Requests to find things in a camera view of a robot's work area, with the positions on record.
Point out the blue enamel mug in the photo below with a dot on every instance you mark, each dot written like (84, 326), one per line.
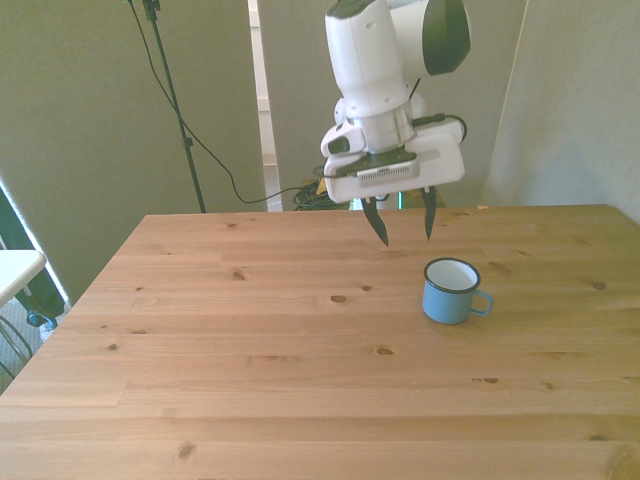
(442, 305)

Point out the white side table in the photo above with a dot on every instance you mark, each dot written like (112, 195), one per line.
(17, 270)

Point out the black tripod pole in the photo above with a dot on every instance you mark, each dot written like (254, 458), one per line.
(172, 100)

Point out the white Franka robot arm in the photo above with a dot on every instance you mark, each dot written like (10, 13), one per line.
(365, 60)

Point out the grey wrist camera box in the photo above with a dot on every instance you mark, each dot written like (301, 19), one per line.
(387, 174)

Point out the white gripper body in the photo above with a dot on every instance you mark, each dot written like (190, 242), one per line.
(440, 160)

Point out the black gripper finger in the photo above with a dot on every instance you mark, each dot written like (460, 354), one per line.
(376, 222)
(429, 215)

